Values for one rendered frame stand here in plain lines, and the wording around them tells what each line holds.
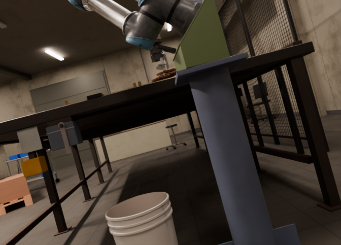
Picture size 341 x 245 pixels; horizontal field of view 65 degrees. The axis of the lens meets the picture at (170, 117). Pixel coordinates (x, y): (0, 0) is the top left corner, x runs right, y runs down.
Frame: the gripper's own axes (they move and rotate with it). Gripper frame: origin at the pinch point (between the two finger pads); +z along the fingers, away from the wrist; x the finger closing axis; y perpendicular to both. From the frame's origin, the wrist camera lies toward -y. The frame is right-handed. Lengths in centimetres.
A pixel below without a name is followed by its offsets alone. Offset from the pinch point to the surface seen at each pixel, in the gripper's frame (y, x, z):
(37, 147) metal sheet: 78, 21, 25
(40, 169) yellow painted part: 78, 24, 36
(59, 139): 66, 25, 24
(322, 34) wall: -325, -244, -42
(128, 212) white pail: 43, 25, 69
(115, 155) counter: 93, -603, 86
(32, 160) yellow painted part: 81, 24, 31
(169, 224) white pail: 26, 46, 73
